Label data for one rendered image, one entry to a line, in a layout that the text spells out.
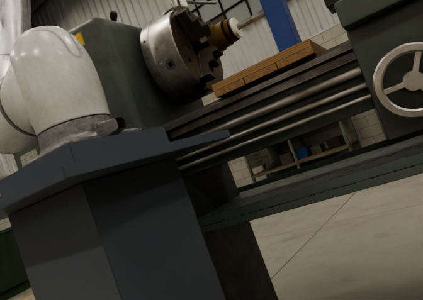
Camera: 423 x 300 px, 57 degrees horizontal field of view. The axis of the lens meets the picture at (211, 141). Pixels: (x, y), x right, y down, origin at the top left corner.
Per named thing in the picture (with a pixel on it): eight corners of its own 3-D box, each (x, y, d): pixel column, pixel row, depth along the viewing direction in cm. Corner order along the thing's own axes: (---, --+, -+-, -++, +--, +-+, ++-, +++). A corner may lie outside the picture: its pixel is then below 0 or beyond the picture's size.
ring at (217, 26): (199, 26, 127) (223, 12, 123) (212, 31, 135) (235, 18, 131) (209, 52, 126) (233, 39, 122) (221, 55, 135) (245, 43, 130)
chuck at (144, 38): (152, 95, 122) (131, 9, 129) (204, 110, 149) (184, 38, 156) (160, 91, 120) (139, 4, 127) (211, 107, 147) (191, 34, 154)
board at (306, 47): (216, 97, 112) (211, 85, 113) (258, 97, 144) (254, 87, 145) (313, 52, 99) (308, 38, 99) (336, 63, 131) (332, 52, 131)
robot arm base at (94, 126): (86, 138, 66) (76, 107, 67) (21, 173, 78) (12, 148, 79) (156, 127, 81) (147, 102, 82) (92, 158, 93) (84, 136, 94)
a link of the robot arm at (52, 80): (65, 116, 70) (28, 5, 72) (13, 148, 80) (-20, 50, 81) (128, 111, 84) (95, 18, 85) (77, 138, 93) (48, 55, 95)
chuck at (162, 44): (160, 91, 120) (139, 4, 127) (211, 107, 147) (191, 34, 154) (184, 80, 116) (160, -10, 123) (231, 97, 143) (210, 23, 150)
